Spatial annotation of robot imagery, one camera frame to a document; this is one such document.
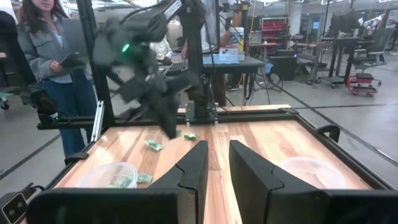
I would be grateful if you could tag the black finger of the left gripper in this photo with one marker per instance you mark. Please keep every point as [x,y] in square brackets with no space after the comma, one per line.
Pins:
[172,115]
[155,109]

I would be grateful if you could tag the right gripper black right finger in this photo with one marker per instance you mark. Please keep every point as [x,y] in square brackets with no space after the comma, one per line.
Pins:
[248,180]

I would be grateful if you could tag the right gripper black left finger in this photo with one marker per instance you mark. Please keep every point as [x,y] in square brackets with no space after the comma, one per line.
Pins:
[192,174]

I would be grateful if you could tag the green stevia sweetener packet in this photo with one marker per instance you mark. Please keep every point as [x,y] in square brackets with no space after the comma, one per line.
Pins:
[190,136]
[154,145]
[144,178]
[122,183]

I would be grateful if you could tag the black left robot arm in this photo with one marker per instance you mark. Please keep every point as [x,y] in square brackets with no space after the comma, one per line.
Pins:
[196,62]

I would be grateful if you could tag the person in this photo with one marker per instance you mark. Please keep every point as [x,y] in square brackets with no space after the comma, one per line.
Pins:
[227,36]
[161,49]
[40,46]

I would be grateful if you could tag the black keyboard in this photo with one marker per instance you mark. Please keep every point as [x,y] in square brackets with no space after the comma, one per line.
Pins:
[177,68]

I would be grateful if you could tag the black tablet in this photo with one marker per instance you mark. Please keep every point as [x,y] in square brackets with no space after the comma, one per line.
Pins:
[71,59]

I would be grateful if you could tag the clear plastic tub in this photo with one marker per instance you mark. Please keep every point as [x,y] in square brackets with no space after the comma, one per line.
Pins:
[102,174]
[311,174]

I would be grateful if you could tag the blue desk mat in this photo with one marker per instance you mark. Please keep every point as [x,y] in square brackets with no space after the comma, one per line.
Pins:
[211,60]

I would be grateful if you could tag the person's hand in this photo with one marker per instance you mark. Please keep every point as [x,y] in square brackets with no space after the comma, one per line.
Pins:
[56,67]

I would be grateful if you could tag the white and red box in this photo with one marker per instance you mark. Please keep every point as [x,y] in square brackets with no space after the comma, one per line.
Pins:
[228,54]

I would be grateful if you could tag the dark grey desk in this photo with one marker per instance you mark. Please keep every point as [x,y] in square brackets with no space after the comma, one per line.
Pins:
[248,65]

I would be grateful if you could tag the black mounted device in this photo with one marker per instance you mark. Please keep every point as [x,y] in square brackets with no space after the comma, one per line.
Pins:
[40,99]

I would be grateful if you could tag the white and yellow canister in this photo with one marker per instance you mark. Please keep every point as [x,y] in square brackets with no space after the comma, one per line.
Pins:
[237,37]

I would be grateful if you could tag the black bin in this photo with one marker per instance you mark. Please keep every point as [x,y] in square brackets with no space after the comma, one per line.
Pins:
[283,68]

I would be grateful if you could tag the red storage shelf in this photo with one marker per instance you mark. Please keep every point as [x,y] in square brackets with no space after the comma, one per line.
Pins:
[273,26]

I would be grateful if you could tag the red creeper stool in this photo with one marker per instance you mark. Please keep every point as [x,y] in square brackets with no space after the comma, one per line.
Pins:
[362,84]

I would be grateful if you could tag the white building pillar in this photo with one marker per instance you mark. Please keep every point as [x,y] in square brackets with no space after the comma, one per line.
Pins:
[294,18]

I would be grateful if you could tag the black work table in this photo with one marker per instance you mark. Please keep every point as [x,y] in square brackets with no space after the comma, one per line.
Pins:
[340,39]

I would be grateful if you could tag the grey office chair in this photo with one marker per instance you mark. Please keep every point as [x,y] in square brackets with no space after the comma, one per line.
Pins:
[379,40]

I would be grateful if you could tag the black aluminium table frame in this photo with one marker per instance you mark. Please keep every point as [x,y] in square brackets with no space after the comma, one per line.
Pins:
[93,62]

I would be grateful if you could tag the silver aluminium bracket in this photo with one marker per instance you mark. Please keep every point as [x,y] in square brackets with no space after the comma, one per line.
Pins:
[98,121]

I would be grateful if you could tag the grey depth camera box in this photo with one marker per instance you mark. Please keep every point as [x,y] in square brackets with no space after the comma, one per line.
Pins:
[12,208]

